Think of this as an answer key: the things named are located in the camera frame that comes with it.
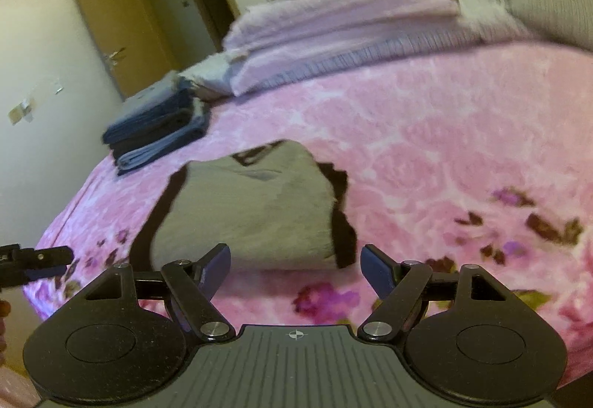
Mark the grey and brown sweater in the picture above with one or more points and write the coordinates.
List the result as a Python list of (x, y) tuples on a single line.
[(274, 205)]

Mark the pink floral bed blanket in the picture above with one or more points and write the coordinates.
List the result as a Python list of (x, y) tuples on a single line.
[(480, 156)]

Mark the grey checked cushion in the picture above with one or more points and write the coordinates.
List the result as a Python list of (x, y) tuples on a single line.
[(568, 21)]

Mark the left hand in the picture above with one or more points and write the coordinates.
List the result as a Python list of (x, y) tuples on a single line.
[(5, 310)]

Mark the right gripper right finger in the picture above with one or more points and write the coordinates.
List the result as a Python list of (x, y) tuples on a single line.
[(400, 287)]

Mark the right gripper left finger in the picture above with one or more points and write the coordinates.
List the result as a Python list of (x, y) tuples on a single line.
[(192, 285)]

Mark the wooden door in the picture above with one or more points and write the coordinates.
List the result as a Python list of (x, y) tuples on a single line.
[(130, 42)]

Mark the stack of folded jeans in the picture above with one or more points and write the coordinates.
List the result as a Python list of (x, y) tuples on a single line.
[(162, 118)]

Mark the folded lilac quilt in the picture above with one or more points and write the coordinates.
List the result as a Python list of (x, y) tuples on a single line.
[(289, 41)]

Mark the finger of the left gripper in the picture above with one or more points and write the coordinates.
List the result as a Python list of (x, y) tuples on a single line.
[(63, 255), (35, 273)]

